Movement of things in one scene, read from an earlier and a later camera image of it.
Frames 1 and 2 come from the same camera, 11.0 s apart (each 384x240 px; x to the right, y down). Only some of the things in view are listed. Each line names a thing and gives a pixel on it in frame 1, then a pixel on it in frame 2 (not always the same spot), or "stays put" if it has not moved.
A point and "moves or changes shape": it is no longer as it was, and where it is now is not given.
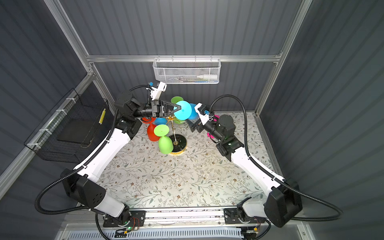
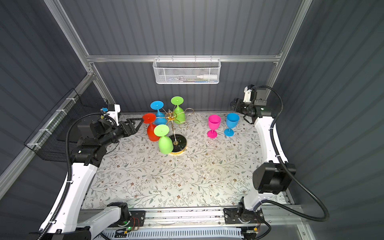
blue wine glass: [188, 111] moves or changes shape
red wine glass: [150, 129] stays put
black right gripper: [200, 126] to [237, 104]
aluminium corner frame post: [58, 13] stays put
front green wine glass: [165, 144] stays put
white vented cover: [211, 234] stays put
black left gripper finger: [178, 108] to [138, 126]
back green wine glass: [175, 99] stays put
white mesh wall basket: [192, 71] stays put
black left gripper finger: [172, 104] to [141, 119]
